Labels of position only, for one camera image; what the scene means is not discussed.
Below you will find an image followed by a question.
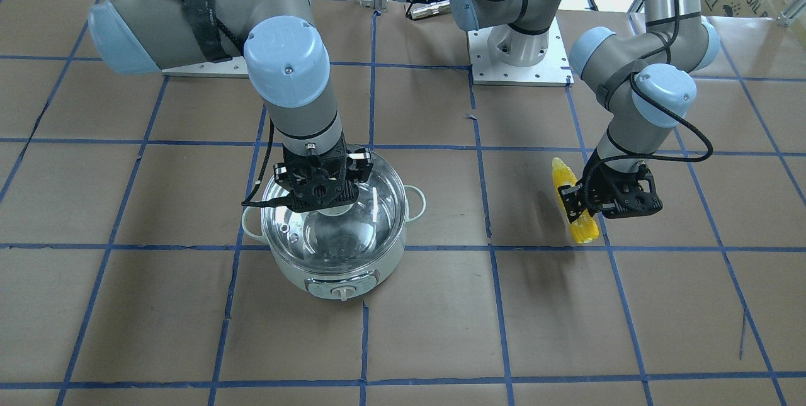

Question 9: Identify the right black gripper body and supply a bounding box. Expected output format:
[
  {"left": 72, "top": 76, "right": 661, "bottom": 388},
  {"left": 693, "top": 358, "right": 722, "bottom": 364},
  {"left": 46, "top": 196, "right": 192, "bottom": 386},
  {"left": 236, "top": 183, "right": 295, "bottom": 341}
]
[{"left": 271, "top": 142, "right": 373, "bottom": 213}]

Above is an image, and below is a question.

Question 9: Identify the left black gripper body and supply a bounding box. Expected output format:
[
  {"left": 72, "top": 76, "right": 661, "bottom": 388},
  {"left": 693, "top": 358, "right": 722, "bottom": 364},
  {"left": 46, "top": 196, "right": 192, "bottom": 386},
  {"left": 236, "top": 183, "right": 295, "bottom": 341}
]
[{"left": 582, "top": 159, "right": 663, "bottom": 219}]

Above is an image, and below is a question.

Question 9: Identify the glass pot lid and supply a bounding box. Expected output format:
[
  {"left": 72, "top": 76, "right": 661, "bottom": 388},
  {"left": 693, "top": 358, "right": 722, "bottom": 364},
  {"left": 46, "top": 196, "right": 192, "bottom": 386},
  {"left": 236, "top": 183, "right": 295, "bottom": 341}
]
[{"left": 260, "top": 151, "right": 409, "bottom": 275}]

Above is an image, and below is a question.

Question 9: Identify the white electric cooking pot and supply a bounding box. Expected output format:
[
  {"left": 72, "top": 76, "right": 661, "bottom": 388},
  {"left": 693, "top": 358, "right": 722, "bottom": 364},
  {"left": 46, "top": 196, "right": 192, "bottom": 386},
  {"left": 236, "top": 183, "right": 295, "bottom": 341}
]
[{"left": 253, "top": 151, "right": 412, "bottom": 301}]

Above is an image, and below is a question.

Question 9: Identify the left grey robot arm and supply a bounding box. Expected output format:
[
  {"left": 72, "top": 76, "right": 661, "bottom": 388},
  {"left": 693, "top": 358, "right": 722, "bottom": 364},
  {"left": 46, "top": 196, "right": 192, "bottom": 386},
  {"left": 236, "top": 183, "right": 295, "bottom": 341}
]
[{"left": 449, "top": 0, "right": 720, "bottom": 227}]

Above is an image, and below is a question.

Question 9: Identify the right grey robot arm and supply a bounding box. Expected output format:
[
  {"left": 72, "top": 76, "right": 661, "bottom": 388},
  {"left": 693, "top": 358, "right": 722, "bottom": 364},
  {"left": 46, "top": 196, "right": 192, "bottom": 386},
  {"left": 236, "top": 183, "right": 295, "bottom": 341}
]
[{"left": 88, "top": 0, "right": 373, "bottom": 213}]

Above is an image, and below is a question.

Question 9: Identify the brown paper table cover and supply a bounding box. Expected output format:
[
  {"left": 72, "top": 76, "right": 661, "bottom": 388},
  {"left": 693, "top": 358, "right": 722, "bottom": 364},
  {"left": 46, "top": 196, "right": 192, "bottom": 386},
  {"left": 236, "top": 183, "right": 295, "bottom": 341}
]
[{"left": 1, "top": 0, "right": 804, "bottom": 405}]

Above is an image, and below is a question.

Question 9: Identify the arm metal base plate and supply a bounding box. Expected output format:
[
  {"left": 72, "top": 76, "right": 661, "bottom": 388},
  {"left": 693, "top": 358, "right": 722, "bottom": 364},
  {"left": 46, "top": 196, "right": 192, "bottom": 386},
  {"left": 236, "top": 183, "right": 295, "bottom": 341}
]
[
  {"left": 162, "top": 56, "right": 248, "bottom": 79},
  {"left": 467, "top": 20, "right": 574, "bottom": 87}
]

